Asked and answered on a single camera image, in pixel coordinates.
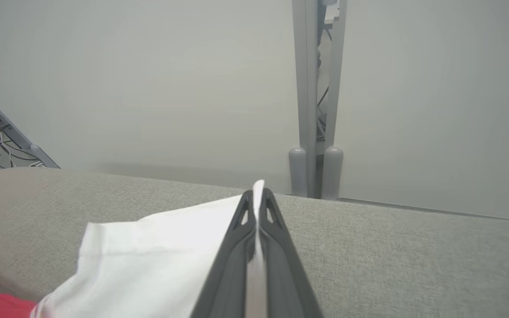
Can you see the red and white striped garment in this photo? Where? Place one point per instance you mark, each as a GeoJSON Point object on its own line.
{"type": "Point", "coordinates": [148, 265]}

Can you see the grey metal partition post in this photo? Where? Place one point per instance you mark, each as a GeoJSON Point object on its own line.
{"type": "Point", "coordinates": [16, 137]}
{"type": "Point", "coordinates": [305, 66]}
{"type": "Point", "coordinates": [338, 88]}

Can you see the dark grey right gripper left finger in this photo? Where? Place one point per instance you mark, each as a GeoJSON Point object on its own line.
{"type": "Point", "coordinates": [228, 274]}

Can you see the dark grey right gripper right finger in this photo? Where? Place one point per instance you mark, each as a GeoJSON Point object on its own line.
{"type": "Point", "coordinates": [287, 274]}

